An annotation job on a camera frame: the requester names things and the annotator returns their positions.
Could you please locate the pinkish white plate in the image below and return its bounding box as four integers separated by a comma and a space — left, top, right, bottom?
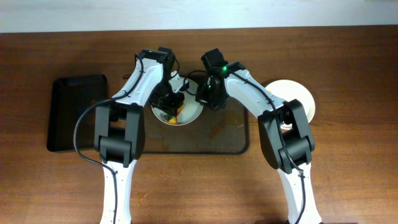
279, 90, 316, 123

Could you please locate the orange green sponge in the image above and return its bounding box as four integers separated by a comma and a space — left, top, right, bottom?
162, 103, 185, 124

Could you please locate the large brown tray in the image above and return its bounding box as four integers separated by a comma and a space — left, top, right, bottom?
144, 93, 249, 154

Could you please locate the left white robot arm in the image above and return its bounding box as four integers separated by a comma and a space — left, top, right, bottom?
94, 47, 184, 223

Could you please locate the white plate with ketchup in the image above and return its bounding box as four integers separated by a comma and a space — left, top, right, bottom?
265, 79, 316, 124

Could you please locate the small black tray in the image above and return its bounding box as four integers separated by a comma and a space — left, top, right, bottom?
47, 74, 108, 152

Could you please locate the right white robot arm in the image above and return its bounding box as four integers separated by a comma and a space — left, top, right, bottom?
196, 62, 322, 223

